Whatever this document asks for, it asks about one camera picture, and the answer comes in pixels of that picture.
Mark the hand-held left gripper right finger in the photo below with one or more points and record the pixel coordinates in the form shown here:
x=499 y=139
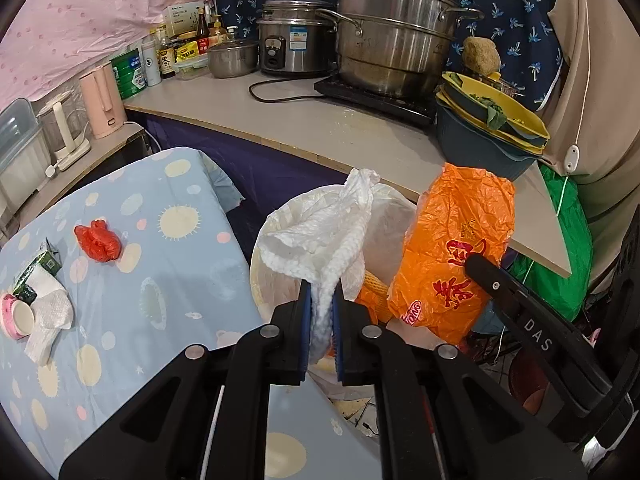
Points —
x=340 y=335

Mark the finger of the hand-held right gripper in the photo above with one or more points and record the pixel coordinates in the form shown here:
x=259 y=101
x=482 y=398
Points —
x=530 y=325

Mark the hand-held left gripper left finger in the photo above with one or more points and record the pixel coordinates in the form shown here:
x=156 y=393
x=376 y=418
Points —
x=304 y=330

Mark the white lined trash bin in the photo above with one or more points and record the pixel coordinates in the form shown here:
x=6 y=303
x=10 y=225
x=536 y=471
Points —
x=280 y=280

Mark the orange foam net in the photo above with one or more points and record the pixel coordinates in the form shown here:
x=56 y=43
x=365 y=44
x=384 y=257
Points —
x=372 y=287

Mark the white paper towel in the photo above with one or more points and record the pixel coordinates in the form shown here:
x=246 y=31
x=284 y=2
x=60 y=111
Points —
x=50 y=310
x=325 y=240

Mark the orange plastic bag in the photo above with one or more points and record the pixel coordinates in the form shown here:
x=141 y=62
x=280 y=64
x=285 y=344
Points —
x=450 y=240

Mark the green plastic bag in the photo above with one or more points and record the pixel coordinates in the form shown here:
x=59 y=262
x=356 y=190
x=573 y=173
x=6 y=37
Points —
x=560 y=250

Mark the stack of yellow blue basins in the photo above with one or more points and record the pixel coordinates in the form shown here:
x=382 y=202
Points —
x=490 y=130

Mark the red plastic bag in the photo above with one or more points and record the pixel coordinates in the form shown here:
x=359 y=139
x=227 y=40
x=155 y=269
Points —
x=97 y=242

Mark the black induction cooktop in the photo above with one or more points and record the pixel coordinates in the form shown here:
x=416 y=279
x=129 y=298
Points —
x=375 y=102

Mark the beige curtain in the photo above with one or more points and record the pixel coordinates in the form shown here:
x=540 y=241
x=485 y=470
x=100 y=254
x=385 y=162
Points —
x=600 y=85

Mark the green cardboard box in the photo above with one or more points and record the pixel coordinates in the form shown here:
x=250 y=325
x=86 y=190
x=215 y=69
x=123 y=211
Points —
x=37 y=267

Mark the brown loofah sponge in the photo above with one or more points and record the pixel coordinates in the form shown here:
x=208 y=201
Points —
x=480 y=55

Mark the small steel pot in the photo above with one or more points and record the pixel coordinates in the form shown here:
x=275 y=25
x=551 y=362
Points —
x=232 y=57

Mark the pink paper cup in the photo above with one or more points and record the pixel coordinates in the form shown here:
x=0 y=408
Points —
x=15 y=317

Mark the steel rice cooker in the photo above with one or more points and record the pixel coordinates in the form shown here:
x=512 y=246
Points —
x=292 y=37

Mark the white power plug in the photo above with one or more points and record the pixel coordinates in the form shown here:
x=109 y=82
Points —
x=52 y=170

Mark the navy printed cloth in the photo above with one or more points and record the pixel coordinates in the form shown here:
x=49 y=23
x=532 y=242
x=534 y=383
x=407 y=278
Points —
x=520 y=25

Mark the dark sauce bottle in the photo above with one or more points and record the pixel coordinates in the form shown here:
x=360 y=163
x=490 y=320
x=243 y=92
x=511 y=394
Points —
x=166 y=60

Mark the pink electric kettle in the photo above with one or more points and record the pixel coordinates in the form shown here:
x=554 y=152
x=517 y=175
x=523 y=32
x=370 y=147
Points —
x=100 y=102

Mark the white bottle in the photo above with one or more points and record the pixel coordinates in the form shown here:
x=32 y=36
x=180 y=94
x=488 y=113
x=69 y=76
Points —
x=151 y=65

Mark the amber pump bottle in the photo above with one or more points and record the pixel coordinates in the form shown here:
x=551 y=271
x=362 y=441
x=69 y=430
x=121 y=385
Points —
x=218 y=32

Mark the large steel steamer pot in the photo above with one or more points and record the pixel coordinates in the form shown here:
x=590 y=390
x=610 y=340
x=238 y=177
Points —
x=395 y=30

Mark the green tin can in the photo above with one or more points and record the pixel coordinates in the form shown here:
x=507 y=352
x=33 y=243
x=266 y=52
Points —
x=127 y=75

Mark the tall dark bottle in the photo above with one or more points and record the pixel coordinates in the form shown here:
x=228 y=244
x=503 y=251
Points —
x=202 y=32

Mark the white electric kettle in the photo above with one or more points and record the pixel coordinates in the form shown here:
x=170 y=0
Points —
x=62 y=125

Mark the lidded plastic dish rack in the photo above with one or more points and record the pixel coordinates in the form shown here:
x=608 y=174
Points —
x=15 y=145

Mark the pink dotted cloth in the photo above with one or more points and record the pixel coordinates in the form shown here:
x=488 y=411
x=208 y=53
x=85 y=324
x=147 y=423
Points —
x=75 y=15

